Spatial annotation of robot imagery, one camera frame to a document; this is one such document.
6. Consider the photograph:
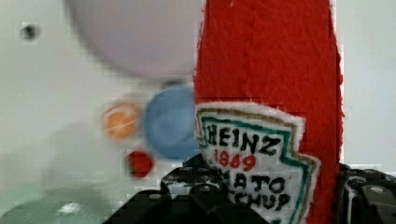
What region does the green oval strainer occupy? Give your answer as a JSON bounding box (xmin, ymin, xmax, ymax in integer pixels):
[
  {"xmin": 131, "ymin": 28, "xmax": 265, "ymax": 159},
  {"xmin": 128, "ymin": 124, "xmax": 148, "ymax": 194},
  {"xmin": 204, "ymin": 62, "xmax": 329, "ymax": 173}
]
[{"xmin": 1, "ymin": 183, "xmax": 127, "ymax": 224}]

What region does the orange slice toy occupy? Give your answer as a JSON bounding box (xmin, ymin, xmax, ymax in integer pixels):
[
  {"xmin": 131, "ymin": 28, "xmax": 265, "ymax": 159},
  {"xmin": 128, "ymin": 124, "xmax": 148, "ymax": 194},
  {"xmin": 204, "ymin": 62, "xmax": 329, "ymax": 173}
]
[{"xmin": 101, "ymin": 102, "xmax": 142, "ymax": 141}]

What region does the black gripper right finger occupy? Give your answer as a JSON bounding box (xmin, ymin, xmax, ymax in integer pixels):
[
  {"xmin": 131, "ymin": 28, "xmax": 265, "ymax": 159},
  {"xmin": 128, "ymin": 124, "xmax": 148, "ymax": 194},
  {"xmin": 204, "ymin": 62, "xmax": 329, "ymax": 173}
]
[{"xmin": 335, "ymin": 164, "xmax": 396, "ymax": 224}]

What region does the red plush ketchup bottle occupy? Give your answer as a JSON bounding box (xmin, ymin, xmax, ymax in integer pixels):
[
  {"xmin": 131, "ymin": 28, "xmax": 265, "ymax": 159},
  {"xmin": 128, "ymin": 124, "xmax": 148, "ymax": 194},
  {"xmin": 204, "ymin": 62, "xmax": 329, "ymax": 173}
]
[{"xmin": 193, "ymin": 0, "xmax": 343, "ymax": 224}]

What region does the small red strawberry toy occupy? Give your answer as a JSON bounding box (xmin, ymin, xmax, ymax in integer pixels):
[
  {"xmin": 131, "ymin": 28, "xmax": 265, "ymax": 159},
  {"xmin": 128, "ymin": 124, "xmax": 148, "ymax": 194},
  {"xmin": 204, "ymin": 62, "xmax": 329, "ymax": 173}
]
[{"xmin": 127, "ymin": 150, "xmax": 154, "ymax": 179}]

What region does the blue bowl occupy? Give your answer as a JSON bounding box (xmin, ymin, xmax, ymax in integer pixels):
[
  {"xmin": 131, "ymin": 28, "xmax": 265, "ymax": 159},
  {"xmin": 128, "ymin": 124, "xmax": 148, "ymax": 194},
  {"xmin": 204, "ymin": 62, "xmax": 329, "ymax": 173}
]
[{"xmin": 142, "ymin": 85, "xmax": 198, "ymax": 161}]

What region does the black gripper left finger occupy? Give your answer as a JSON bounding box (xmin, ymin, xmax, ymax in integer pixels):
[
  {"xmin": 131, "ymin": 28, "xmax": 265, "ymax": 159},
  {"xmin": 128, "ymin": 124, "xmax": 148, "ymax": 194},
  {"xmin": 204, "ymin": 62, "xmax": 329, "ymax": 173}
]
[{"xmin": 103, "ymin": 155, "xmax": 269, "ymax": 224}]

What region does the large grey round plate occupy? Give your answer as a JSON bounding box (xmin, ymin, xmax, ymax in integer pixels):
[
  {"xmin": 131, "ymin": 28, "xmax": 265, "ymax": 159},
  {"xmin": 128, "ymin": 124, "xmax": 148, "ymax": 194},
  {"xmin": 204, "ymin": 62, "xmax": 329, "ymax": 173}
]
[{"xmin": 65, "ymin": 0, "xmax": 202, "ymax": 80}]

